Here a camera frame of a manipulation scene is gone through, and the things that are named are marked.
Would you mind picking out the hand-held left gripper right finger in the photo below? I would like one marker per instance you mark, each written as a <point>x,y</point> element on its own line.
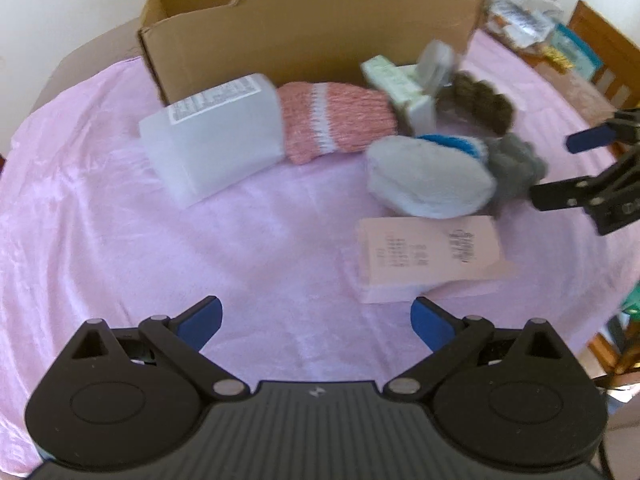
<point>432,324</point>

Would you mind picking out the wooden chair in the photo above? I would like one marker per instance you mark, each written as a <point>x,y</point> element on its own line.
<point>607,352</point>
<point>600,30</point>

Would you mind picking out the large clear jar black lid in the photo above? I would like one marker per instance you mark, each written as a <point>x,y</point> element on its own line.
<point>520,15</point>

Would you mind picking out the green tissue pack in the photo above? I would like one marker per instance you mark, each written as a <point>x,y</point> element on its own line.
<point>395,85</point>

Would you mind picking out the pink cloth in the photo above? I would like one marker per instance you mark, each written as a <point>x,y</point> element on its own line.
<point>200,260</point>

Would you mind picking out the grey plush mouse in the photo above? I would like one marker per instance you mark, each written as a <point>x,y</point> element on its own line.
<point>515,165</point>

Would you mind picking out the white plastic bottle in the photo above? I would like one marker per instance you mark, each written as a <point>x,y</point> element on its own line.
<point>215,150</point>

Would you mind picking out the brown cardboard box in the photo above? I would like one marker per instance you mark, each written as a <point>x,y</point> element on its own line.
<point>300,35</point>

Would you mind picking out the gold ornament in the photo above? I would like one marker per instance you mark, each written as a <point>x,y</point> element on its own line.
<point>555,56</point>

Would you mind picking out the pink knitted sock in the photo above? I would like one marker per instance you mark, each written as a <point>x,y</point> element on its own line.
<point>340,120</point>

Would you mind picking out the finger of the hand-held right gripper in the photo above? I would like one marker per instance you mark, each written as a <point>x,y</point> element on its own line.
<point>590,137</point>
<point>560,195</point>

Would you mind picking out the clear jar with brown pieces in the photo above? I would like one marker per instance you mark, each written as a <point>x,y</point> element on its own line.
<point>475,100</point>

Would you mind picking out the teal booklet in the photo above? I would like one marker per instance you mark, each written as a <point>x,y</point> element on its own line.
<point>575,52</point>

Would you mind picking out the pink carton box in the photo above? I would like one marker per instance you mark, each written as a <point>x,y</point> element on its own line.
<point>425,255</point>

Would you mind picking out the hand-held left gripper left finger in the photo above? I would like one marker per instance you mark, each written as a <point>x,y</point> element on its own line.
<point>200,322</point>

